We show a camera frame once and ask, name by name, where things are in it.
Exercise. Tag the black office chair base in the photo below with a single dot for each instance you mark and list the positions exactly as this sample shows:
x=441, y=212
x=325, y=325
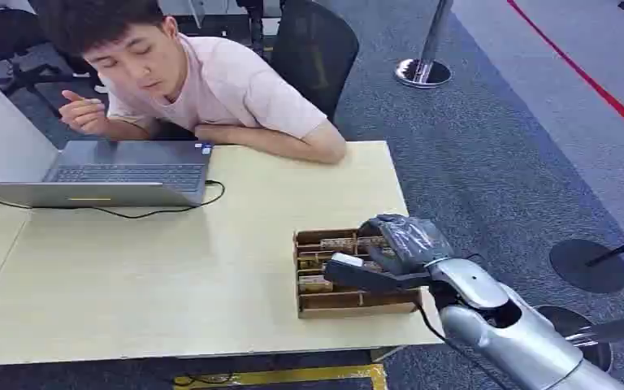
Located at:
x=37, y=75

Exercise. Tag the stanchion with flat black base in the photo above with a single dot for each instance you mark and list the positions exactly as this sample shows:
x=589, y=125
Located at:
x=586, y=266

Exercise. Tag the wooden card box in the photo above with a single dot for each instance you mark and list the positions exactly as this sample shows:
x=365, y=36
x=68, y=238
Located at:
x=344, y=304

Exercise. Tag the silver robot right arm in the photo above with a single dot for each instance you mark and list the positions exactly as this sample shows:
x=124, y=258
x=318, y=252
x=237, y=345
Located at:
x=511, y=334

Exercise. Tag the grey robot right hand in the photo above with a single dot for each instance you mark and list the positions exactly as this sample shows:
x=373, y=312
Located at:
x=406, y=242

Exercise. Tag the black mesh office chair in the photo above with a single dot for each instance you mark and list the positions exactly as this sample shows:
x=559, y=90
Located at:
x=317, y=54

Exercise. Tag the person's right hand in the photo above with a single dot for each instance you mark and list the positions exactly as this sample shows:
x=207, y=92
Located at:
x=83, y=116

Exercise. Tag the stanchion with dark round base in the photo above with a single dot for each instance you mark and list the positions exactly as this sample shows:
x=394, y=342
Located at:
x=597, y=331

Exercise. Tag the chrome stanchion with shiny base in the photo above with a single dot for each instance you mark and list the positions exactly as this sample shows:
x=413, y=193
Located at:
x=424, y=70

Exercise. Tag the person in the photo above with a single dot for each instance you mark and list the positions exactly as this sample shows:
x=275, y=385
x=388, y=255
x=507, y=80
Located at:
x=226, y=86

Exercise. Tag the card stack with brown print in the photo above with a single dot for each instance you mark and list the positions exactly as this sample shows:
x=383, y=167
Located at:
x=314, y=263
x=344, y=243
x=314, y=284

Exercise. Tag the grey open laptop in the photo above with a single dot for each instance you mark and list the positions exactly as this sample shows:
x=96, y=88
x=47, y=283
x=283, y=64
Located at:
x=123, y=172

